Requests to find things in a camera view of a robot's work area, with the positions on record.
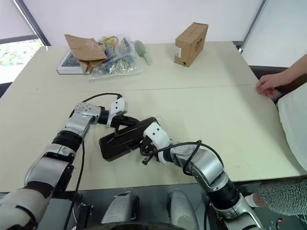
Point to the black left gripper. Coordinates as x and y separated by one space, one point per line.
120 121

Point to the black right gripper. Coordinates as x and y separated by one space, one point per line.
148 151

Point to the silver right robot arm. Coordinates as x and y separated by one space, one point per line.
208 167

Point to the person's bare forearm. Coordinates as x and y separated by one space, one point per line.
297 69

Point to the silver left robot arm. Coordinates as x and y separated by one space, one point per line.
79 119

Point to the person's bare hand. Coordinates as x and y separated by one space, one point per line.
268 83

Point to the clear plastic bag with items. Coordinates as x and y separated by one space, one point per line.
120 62

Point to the grey rounded shell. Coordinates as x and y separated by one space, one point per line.
120 208
182 208

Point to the pale green brush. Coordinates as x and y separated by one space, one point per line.
142 51

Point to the crumpled brown paper bag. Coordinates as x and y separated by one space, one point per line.
84 51

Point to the white-edged picture book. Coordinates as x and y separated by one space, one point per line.
68 63

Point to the brown cardboard box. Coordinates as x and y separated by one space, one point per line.
189 45

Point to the person's bare knee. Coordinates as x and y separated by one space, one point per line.
255 200

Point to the person's grey speckled shorts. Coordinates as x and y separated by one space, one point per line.
285 195

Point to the person's white shirt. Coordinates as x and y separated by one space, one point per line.
295 124

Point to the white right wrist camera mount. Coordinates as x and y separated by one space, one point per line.
157 135

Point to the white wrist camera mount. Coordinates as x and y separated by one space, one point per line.
117 105
157 135

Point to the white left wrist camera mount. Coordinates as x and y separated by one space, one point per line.
117 105

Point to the black window frame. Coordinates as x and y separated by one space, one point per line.
31 21

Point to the grey metal board frame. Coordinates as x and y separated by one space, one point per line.
255 24

